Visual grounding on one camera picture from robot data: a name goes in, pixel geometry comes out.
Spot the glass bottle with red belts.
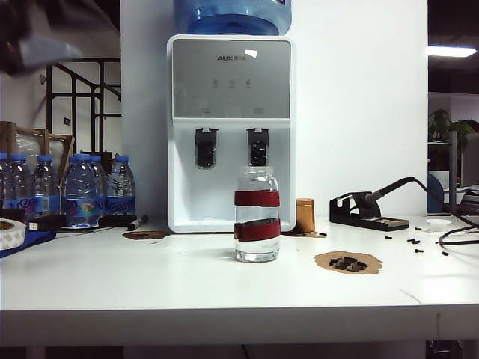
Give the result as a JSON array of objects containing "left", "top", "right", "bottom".
[{"left": 234, "top": 165, "right": 281, "bottom": 263}]

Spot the black dispenser tap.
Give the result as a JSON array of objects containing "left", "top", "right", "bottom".
[
  {"left": 194, "top": 126, "right": 219, "bottom": 171},
  {"left": 245, "top": 126, "right": 270, "bottom": 168}
]

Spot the white AUX water dispenser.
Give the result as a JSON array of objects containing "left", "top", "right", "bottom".
[{"left": 167, "top": 34, "right": 297, "bottom": 233}]

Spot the blue-capped plastic water bottle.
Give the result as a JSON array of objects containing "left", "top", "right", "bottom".
[
  {"left": 89, "top": 155, "right": 109, "bottom": 218},
  {"left": 33, "top": 155, "right": 61, "bottom": 217},
  {"left": 64, "top": 154, "right": 100, "bottom": 229},
  {"left": 9, "top": 152, "right": 31, "bottom": 211},
  {"left": 0, "top": 151, "right": 9, "bottom": 209},
  {"left": 107, "top": 155, "right": 136, "bottom": 217}
]

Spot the blue water jug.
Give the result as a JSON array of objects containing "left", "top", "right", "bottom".
[{"left": 173, "top": 0, "right": 293, "bottom": 37}]

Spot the brown cylindrical container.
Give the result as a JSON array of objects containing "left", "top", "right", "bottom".
[{"left": 296, "top": 197, "right": 315, "bottom": 233}]

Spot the brown paper patch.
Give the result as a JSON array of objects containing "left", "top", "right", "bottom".
[
  {"left": 282, "top": 229, "right": 323, "bottom": 238},
  {"left": 122, "top": 230, "right": 170, "bottom": 241}
]

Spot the black soldering iron stand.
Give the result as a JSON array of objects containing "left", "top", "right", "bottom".
[{"left": 329, "top": 191, "right": 410, "bottom": 231}]

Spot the black marker pen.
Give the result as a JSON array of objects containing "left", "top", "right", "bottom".
[{"left": 126, "top": 215, "right": 150, "bottom": 231}]

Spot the brown pad with black screws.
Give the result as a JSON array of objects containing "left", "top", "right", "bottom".
[{"left": 314, "top": 251, "right": 383, "bottom": 276}]

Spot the black flat object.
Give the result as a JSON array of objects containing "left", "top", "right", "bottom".
[{"left": 97, "top": 214, "right": 138, "bottom": 227}]

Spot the dark brown chip pile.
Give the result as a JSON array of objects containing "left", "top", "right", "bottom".
[{"left": 328, "top": 257, "right": 370, "bottom": 272}]

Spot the black soldering iron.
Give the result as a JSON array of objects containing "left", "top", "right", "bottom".
[{"left": 359, "top": 177, "right": 422, "bottom": 210}]

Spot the black stair railing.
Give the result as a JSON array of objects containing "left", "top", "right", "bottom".
[{"left": 45, "top": 59, "right": 123, "bottom": 155}]

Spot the blue chair back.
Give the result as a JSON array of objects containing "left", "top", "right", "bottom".
[{"left": 427, "top": 172, "right": 445, "bottom": 216}]

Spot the black block with white label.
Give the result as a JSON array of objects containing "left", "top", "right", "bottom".
[{"left": 26, "top": 215, "right": 67, "bottom": 231}]

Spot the small white dish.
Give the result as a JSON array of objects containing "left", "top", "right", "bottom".
[{"left": 426, "top": 219, "right": 452, "bottom": 233}]

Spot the green potted plant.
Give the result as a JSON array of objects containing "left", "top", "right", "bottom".
[{"left": 428, "top": 108, "right": 479, "bottom": 145}]

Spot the blue cloth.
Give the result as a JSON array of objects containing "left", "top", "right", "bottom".
[{"left": 0, "top": 230, "right": 57, "bottom": 259}]

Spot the grey monitor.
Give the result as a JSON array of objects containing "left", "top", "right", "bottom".
[{"left": 460, "top": 134, "right": 479, "bottom": 188}]

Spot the white tape roll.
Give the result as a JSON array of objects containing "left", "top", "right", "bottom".
[{"left": 0, "top": 218, "right": 28, "bottom": 251}]

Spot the ceiling light panel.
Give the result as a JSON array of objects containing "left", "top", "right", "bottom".
[{"left": 427, "top": 45, "right": 478, "bottom": 58}]

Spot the wooden frame with plastic wrap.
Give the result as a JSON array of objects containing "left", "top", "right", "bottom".
[{"left": 0, "top": 121, "right": 76, "bottom": 168}]

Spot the black power cable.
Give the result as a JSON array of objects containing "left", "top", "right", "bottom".
[{"left": 413, "top": 177, "right": 479, "bottom": 247}]

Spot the grey metal post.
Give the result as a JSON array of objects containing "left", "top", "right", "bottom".
[{"left": 448, "top": 130, "right": 459, "bottom": 215}]

